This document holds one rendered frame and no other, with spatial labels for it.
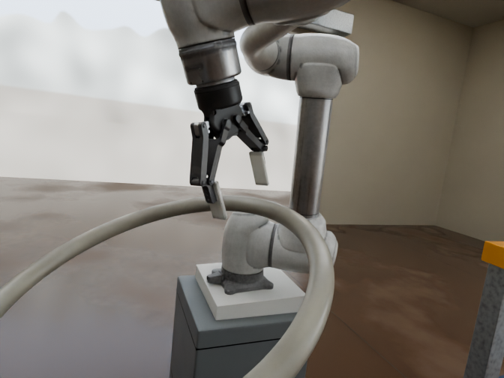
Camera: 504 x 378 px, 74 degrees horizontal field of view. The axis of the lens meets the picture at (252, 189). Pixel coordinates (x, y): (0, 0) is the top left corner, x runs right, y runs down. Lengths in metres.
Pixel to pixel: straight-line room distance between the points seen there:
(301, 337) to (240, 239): 0.81
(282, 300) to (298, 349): 0.85
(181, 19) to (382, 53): 6.30
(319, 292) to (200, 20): 0.38
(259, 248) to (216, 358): 0.36
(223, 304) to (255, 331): 0.13
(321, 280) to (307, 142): 0.69
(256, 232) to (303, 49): 0.58
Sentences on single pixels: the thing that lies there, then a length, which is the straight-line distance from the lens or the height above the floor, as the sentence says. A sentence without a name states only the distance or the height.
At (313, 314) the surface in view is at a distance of 0.36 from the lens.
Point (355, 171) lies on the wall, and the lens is 6.41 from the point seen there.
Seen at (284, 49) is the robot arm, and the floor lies 1.63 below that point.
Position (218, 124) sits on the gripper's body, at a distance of 0.54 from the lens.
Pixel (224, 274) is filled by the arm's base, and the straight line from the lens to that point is 1.21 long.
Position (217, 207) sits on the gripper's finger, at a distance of 0.56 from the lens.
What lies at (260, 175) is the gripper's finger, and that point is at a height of 1.30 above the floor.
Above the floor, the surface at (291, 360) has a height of 1.18.
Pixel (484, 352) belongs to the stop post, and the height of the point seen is 0.65.
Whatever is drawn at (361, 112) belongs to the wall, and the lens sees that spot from 6.38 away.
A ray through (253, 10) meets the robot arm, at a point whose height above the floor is 1.54.
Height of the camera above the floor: 1.37
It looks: 8 degrees down
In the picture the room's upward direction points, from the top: 6 degrees clockwise
